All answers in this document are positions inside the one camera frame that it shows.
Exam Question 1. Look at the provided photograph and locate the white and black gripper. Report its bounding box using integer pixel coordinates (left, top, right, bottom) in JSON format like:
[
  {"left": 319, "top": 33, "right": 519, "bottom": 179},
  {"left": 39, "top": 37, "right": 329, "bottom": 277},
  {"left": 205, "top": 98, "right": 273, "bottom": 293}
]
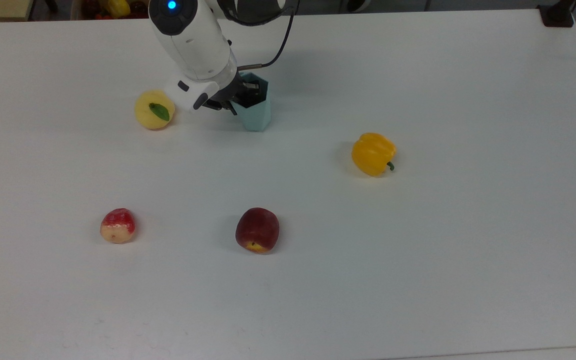
[{"left": 163, "top": 74, "right": 260, "bottom": 116}]

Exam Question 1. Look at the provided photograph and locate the yellow bell pepper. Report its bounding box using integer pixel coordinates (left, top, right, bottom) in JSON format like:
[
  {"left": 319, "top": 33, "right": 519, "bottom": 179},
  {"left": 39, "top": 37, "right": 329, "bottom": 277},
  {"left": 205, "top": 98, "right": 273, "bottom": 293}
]
[{"left": 351, "top": 132, "right": 398, "bottom": 177}]

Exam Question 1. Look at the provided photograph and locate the teal faceted mug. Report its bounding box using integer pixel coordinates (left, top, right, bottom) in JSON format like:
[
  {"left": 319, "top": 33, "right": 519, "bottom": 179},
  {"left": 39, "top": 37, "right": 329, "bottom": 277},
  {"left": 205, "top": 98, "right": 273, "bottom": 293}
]
[{"left": 232, "top": 72, "right": 272, "bottom": 132}]

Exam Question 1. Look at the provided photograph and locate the black table clamp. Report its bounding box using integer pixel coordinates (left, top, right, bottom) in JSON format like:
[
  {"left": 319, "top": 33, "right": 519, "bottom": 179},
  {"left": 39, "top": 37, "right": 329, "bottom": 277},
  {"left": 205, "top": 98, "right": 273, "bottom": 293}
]
[{"left": 538, "top": 0, "right": 576, "bottom": 28}]

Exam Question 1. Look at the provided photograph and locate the yellow peach with green leaf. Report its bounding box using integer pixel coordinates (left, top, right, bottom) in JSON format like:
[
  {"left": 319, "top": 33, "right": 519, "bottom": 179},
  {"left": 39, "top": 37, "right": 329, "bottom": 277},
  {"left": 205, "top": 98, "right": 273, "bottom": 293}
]
[{"left": 134, "top": 90, "right": 176, "bottom": 131}]

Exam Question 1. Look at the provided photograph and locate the box of toy fruit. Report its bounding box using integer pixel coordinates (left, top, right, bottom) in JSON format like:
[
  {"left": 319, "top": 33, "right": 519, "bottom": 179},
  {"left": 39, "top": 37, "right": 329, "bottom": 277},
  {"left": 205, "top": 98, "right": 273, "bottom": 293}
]
[{"left": 70, "top": 0, "right": 150, "bottom": 21}]

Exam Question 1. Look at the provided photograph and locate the dark red apple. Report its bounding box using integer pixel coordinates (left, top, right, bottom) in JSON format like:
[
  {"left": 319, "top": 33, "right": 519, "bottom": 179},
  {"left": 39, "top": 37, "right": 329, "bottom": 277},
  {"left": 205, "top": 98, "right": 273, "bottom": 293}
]
[{"left": 235, "top": 207, "right": 280, "bottom": 254}]

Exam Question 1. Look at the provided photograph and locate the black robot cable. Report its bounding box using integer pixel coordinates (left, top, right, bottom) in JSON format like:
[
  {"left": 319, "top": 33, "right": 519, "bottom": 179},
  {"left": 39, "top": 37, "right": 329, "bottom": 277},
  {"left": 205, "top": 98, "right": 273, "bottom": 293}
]
[{"left": 217, "top": 0, "right": 300, "bottom": 69}]

